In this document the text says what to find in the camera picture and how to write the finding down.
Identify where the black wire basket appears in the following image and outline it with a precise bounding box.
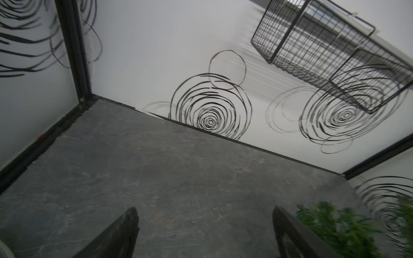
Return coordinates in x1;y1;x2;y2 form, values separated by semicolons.
251;1;413;114

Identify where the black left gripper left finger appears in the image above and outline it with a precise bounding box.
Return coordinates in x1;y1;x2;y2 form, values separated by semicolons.
74;207;140;258

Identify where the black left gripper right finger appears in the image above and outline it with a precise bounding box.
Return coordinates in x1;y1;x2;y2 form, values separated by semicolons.
272;206;342;258

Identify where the small green christmas tree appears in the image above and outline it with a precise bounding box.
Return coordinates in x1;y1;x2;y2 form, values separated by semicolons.
295;196;413;258

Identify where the aluminium wall rail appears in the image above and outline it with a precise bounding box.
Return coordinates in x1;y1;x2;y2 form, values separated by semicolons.
301;1;413;65

